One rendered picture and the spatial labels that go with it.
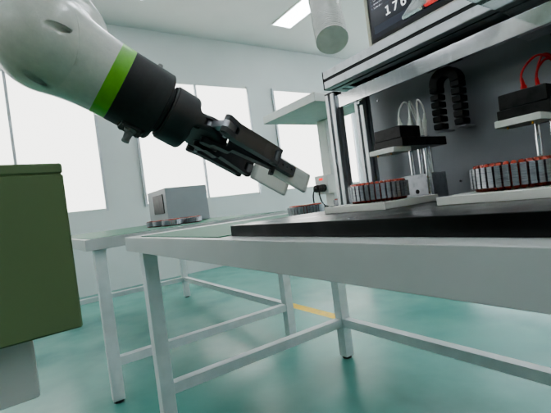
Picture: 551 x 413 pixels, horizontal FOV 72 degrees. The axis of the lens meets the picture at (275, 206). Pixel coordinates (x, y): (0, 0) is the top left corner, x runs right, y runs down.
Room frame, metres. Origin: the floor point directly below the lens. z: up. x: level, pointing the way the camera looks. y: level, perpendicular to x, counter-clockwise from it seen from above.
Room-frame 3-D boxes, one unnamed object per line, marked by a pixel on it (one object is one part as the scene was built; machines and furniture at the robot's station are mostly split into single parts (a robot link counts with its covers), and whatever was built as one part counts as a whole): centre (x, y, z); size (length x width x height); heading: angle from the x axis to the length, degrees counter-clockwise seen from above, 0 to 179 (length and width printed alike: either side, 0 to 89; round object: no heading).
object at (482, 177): (0.52, -0.33, 0.80); 0.11 x 0.11 x 0.04
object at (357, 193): (0.72, -0.20, 0.80); 0.11 x 0.11 x 0.04
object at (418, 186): (0.80, -0.32, 0.80); 0.08 x 0.05 x 0.06; 34
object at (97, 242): (2.70, 0.89, 0.37); 1.85 x 1.10 x 0.75; 34
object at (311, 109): (1.69, -0.24, 0.98); 0.37 x 0.35 x 0.46; 34
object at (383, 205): (0.72, -0.20, 0.78); 0.15 x 0.15 x 0.01; 34
